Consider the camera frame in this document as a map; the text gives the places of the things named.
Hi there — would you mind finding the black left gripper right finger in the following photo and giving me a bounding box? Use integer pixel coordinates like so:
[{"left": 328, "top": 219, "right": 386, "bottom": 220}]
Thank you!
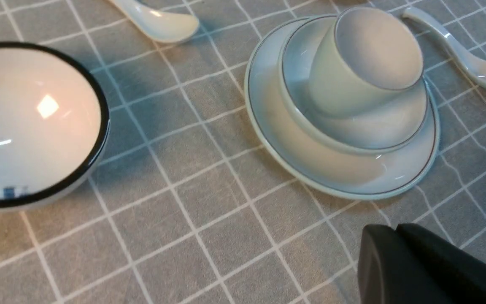
[{"left": 397, "top": 223, "right": 486, "bottom": 304}]

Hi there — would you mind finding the large pale blue plate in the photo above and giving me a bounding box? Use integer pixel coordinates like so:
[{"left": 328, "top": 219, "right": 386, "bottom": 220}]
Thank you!
[{"left": 244, "top": 15, "right": 440, "bottom": 200}]

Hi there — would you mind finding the pale blue ceramic spoon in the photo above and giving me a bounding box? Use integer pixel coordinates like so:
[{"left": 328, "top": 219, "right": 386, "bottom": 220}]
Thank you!
[{"left": 401, "top": 6, "right": 486, "bottom": 89}]

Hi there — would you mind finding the white black-rimmed bowl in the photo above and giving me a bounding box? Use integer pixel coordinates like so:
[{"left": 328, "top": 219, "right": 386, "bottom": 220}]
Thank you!
[{"left": 0, "top": 41, "right": 111, "bottom": 212}]

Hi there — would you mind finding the pale blue ceramic cup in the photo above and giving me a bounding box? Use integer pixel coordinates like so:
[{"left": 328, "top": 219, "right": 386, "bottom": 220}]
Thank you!
[{"left": 308, "top": 6, "right": 424, "bottom": 119}]

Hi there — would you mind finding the pale blue shallow bowl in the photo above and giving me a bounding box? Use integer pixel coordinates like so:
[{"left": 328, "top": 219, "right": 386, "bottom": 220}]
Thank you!
[{"left": 277, "top": 15, "right": 429, "bottom": 154}]

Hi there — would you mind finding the white patterned ceramic spoon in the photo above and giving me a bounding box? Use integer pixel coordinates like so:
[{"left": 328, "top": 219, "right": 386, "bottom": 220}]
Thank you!
[{"left": 110, "top": 0, "right": 200, "bottom": 44}]

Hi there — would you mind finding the grey checked tablecloth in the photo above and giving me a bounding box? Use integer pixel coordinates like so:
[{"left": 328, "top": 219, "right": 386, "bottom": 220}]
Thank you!
[{"left": 0, "top": 0, "right": 486, "bottom": 304}]

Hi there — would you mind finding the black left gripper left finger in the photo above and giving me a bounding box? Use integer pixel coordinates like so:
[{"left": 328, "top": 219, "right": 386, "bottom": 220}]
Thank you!
[{"left": 357, "top": 224, "right": 444, "bottom": 304}]

